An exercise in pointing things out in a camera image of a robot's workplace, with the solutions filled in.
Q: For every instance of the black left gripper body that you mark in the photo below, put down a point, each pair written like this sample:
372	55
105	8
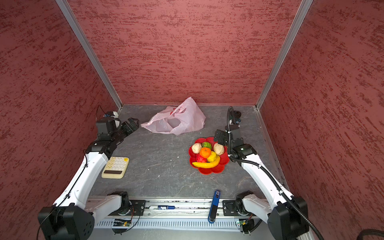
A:
126	129

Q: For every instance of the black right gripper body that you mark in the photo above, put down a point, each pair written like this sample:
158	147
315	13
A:
223	139

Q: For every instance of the beige fake garlic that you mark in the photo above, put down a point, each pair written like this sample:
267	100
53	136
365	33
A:
196	148
218	149

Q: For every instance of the red flower-shaped bowl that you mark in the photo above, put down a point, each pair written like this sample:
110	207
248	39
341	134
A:
217	169

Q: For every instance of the green fake lime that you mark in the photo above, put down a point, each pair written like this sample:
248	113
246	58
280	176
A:
207	145

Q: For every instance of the yellow fake lemon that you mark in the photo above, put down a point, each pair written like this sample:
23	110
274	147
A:
212	157

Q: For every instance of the orange fake fruit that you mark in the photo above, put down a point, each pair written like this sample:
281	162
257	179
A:
205	152

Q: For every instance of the red fake strawberry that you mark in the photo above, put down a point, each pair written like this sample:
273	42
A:
200	159

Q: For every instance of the yellow fake banana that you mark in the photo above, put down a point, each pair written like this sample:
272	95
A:
207	165

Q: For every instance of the pink plastic bag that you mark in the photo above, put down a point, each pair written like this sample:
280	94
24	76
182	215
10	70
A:
185	118

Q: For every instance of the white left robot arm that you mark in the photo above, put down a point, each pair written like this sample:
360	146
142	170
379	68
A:
70	217

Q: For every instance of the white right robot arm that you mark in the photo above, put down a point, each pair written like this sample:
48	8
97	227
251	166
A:
285	215

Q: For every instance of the cream yellow calculator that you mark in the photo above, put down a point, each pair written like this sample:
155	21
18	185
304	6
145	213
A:
115	168

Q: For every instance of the blue black handheld device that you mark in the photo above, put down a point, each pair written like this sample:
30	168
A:
214	207

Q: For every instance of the blue marker pen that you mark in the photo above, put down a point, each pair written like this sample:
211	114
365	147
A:
162	207

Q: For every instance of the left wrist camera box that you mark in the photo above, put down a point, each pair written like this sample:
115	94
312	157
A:
115	115

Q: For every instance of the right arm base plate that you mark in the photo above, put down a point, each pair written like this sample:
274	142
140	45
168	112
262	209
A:
240	208

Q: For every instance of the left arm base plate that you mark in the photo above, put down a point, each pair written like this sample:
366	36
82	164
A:
137	209

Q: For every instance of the aluminium front rail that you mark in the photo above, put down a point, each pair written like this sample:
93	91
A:
180	210

